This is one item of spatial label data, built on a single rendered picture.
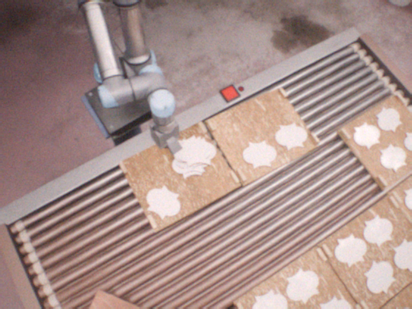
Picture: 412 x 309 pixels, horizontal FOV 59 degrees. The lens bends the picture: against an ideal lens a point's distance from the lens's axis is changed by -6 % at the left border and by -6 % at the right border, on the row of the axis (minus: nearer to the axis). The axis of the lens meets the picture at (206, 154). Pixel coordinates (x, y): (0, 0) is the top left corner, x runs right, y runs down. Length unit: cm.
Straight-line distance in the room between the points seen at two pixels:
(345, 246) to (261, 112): 70
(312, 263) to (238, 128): 67
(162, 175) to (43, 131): 151
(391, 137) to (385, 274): 65
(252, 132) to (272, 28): 179
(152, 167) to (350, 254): 91
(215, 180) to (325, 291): 64
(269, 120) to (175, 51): 155
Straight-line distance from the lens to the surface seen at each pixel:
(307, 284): 160
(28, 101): 315
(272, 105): 183
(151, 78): 125
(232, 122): 175
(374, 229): 174
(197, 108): 180
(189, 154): 160
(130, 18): 149
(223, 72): 305
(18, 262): 168
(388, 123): 198
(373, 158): 186
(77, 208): 168
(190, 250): 157
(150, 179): 164
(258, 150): 169
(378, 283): 171
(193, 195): 161
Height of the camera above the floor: 247
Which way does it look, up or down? 67 degrees down
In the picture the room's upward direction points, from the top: 6 degrees clockwise
